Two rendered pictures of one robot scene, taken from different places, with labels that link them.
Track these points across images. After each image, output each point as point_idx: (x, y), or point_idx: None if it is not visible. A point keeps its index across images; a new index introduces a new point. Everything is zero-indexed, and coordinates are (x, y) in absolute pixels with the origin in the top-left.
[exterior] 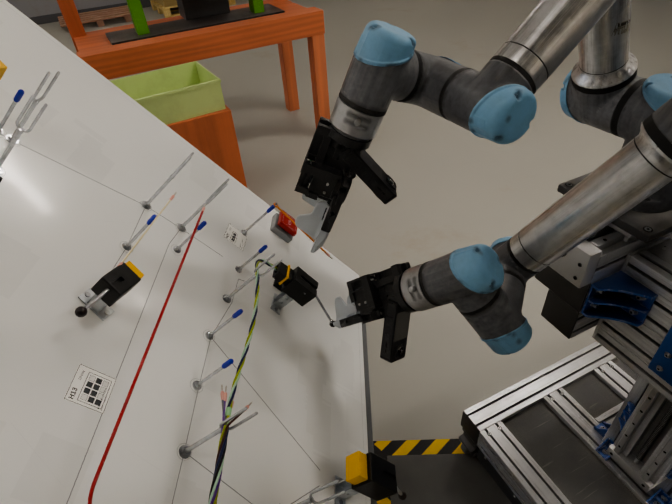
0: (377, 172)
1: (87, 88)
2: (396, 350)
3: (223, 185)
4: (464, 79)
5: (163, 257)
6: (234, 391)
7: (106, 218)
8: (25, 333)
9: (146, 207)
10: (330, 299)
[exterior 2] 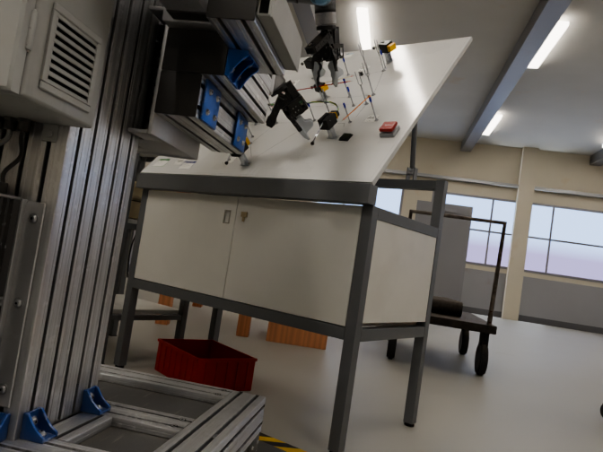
0: (313, 40)
1: (434, 67)
2: (267, 117)
3: (359, 75)
4: None
5: (347, 104)
6: None
7: (360, 91)
8: (314, 93)
9: (371, 94)
10: (342, 160)
